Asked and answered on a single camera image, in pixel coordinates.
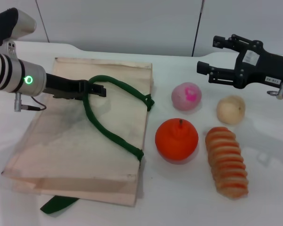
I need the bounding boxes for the orange toy fruit with stem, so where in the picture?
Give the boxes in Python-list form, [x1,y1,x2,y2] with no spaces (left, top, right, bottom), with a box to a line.
[155,118,199,162]

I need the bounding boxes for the beige toy potato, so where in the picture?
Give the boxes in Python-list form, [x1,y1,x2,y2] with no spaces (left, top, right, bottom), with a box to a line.
[216,95,246,125]

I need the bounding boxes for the striped toy bread loaf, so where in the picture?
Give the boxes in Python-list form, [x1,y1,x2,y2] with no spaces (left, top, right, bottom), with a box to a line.
[204,126,250,201]

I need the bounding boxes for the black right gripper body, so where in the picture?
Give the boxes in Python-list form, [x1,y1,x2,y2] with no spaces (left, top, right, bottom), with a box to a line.
[234,40,283,93]

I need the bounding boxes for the pink toy peach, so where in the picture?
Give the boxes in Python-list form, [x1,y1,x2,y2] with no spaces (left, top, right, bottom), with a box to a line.
[171,81,202,111]

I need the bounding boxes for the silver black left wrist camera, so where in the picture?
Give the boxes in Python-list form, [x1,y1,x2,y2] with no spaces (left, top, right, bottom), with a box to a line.
[0,8,37,58]

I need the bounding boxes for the right gripper cable with plug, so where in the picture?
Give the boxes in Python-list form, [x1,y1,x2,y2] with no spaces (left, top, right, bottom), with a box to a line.
[266,81,283,102]

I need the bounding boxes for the left gripper cable with plug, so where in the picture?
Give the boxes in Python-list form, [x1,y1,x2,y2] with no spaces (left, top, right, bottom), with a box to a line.
[13,92,48,113]

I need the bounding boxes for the cream canvas tote bag green handles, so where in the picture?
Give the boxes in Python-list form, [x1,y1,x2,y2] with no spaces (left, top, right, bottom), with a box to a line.
[1,57,155,215]

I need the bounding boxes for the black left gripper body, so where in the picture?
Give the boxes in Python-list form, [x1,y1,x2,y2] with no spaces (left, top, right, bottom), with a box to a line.
[46,73,87,100]

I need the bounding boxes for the gripper cable with plug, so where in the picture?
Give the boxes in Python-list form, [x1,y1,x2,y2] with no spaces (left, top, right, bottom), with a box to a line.
[13,92,48,113]
[266,81,283,102]

